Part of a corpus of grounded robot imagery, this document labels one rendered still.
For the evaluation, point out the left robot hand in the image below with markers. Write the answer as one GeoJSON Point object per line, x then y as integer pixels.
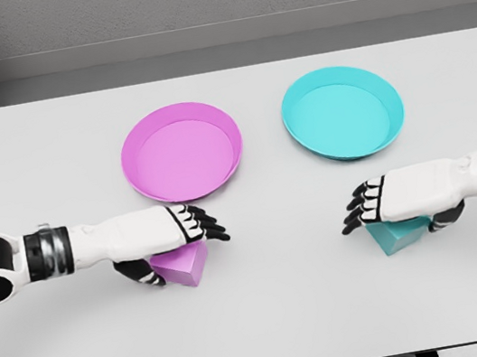
{"type": "Point", "coordinates": [151, 230]}

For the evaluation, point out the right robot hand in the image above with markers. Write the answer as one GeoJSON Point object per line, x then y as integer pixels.
{"type": "Point", "coordinates": [414, 190]}

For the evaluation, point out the teal block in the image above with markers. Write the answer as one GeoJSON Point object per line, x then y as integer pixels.
{"type": "Point", "coordinates": [397, 235]}

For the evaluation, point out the pink block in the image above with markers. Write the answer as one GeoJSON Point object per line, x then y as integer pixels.
{"type": "Point", "coordinates": [186, 265]}

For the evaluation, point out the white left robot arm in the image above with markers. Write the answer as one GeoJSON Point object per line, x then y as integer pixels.
{"type": "Point", "coordinates": [50, 256]}

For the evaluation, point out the pink plate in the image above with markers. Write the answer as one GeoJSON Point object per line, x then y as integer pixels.
{"type": "Point", "coordinates": [182, 150]}

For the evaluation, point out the teal plate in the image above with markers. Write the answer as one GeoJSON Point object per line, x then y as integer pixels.
{"type": "Point", "coordinates": [343, 113]}

